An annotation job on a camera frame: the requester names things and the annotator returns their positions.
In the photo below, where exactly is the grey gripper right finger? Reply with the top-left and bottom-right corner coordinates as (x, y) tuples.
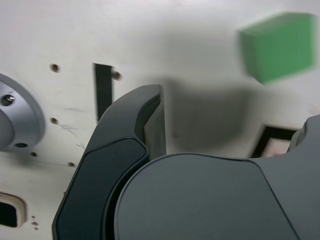
(103, 115), (320, 240)

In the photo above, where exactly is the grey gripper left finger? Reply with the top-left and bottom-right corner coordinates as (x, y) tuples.
(51, 84), (167, 240)

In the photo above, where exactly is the green cube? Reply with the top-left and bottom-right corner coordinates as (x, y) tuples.
(237, 11), (319, 85)

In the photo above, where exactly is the black tape square outline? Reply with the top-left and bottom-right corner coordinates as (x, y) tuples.
(251, 124), (301, 159)

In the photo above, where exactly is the black tape strip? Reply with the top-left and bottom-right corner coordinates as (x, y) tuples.
(92, 62), (114, 125)

